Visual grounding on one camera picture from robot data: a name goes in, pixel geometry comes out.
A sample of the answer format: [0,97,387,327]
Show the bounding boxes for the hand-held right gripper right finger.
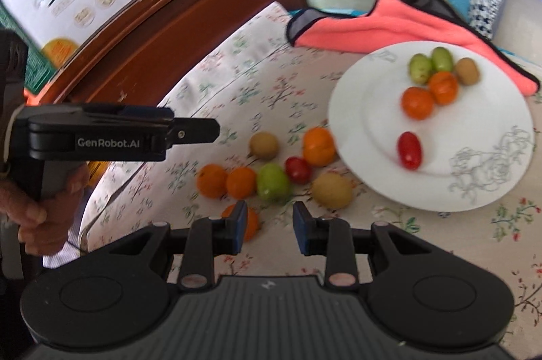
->
[293,202,445,288]

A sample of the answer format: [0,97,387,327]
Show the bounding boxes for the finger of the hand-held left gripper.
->
[124,106,220,148]

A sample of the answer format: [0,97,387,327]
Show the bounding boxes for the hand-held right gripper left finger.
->
[97,200,249,290]

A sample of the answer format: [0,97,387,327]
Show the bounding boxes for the orange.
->
[226,167,258,200]
[221,204,260,242]
[196,164,229,199]
[429,71,460,107]
[303,127,337,168]
[401,86,435,120]

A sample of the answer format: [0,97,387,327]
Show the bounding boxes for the brown kiwi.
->
[312,172,354,210]
[249,132,280,160]
[454,57,480,86]

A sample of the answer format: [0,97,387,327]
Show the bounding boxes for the green jujube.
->
[431,47,455,73]
[256,163,291,203]
[409,54,433,85]

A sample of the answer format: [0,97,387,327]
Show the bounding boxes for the red cherry tomato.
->
[285,157,313,184]
[397,131,422,170]

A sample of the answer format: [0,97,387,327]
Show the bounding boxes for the white plate with flower print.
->
[327,42,535,212]

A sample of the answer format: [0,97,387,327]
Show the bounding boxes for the person's left hand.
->
[0,164,91,257]

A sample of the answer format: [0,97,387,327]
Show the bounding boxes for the green carton box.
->
[0,2,58,90]

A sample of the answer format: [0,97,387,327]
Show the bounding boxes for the floral tablecloth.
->
[42,1,542,344]

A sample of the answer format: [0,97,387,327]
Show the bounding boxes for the brown wooden cabinet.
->
[25,0,310,119]

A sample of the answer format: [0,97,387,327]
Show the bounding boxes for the coral towel with black edge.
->
[286,0,540,96]

